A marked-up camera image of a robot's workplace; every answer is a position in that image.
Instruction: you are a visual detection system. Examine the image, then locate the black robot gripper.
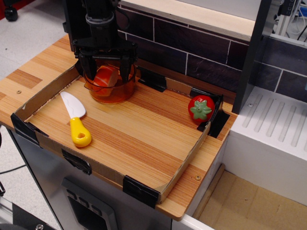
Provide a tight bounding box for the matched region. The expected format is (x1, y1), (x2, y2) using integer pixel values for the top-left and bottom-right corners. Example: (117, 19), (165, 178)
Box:
(72, 14), (137, 82)

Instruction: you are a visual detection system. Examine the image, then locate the salmon sushi toy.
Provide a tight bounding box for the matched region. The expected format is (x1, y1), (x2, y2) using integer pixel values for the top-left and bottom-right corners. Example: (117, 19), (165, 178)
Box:
(93, 66), (118, 87)

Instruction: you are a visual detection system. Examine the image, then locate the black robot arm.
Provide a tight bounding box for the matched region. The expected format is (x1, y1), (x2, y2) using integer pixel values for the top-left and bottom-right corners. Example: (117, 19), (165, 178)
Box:
(65, 0), (137, 82)

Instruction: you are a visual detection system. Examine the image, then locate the orange transparent plastic pot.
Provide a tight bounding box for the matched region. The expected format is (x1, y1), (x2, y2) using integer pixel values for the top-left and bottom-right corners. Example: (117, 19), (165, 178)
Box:
(83, 60), (136, 104)

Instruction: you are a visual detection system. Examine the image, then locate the cardboard fence with black tape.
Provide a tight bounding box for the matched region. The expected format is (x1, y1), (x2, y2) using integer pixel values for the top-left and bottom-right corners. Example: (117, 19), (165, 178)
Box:
(10, 49), (231, 209)

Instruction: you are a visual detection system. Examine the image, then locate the red toy tomato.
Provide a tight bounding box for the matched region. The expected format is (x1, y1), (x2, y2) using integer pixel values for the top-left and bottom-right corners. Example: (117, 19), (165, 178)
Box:
(188, 95), (215, 122)

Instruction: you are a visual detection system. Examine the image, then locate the black caster wheel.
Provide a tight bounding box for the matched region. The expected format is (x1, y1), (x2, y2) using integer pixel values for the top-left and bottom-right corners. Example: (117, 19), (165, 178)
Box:
(4, 6), (18, 22)

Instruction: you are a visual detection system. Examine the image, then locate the grey toy oven front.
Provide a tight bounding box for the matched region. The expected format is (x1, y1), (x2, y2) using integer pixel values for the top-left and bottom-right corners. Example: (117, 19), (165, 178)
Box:
(9, 131), (172, 230)

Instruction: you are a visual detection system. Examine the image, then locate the white toy sink unit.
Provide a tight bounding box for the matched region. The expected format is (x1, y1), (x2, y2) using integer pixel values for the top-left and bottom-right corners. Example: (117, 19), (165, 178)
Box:
(223, 87), (307, 204)

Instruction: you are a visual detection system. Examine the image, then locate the yellow handled toy knife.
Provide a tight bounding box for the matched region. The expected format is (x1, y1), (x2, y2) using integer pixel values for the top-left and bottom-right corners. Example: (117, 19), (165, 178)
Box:
(60, 92), (92, 148)

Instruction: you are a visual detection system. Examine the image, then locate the dark grey cabinet post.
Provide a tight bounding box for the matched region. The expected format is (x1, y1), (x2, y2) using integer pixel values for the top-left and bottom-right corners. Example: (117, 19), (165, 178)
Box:
(232, 0), (271, 114)

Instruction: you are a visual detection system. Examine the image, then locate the black floor cable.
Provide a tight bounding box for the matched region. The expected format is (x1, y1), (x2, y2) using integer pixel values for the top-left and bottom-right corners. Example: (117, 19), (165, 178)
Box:
(0, 164), (26, 174)

